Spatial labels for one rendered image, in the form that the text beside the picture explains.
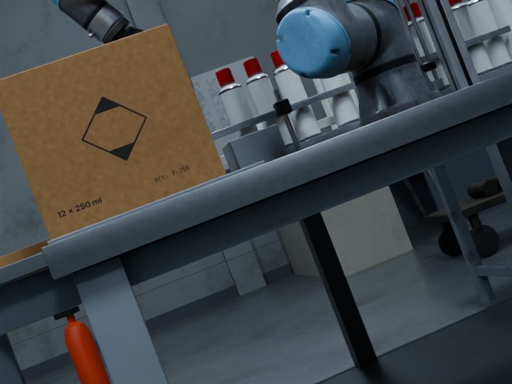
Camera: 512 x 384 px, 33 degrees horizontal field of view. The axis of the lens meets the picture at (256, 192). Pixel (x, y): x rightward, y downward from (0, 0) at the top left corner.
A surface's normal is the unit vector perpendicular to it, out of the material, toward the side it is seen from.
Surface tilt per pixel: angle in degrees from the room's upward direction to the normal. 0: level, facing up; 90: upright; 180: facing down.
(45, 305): 90
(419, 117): 90
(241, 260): 90
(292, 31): 97
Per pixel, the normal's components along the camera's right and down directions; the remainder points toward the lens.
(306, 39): -0.56, 0.34
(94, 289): 0.15, -0.07
